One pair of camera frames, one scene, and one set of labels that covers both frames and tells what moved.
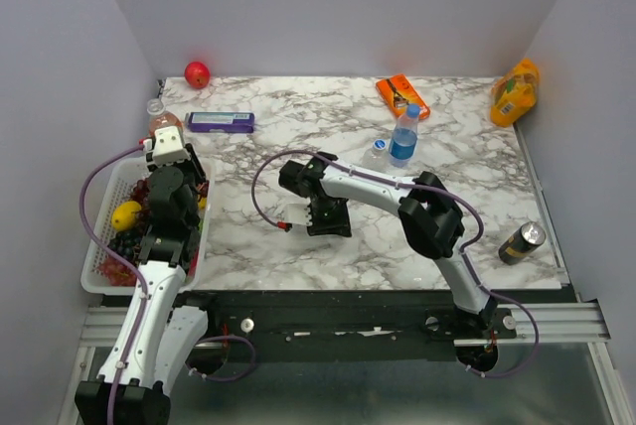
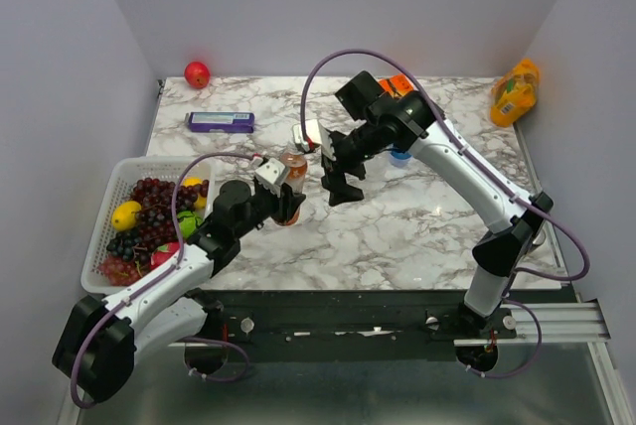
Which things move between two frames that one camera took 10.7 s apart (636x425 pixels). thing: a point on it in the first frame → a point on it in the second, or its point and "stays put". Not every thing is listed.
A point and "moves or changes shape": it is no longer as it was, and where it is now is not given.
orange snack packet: (397, 89) stays put
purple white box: (231, 122) stays put
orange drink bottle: (159, 118) moves or changes shape
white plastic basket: (110, 186) stays put
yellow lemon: (123, 214) stays put
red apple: (197, 74) stays put
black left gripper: (193, 164) → (286, 205)
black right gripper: (339, 226) → (333, 179)
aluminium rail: (559, 324) stays put
